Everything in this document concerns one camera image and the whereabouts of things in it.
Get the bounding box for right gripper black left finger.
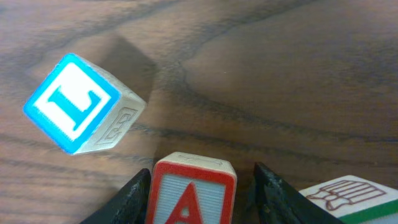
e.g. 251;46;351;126
80;169;151;224

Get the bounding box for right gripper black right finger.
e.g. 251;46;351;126
254;162;343;224

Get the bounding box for red A block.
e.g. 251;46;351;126
145;152;237;224

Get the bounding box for green 4 block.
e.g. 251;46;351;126
300;175;397;224

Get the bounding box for blue L block top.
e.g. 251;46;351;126
23;53;146;155

